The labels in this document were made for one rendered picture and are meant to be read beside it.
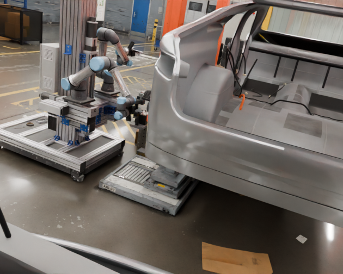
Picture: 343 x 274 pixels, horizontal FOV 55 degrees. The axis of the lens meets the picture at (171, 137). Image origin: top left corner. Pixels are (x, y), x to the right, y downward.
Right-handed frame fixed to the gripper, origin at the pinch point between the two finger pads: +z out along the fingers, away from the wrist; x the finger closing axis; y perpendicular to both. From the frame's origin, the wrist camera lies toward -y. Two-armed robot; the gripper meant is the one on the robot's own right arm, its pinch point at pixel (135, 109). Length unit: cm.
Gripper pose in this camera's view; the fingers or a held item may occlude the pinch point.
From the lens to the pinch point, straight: 317.6
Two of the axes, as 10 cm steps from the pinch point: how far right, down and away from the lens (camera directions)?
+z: 3.7, -2.9, 8.8
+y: 1.6, -9.2, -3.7
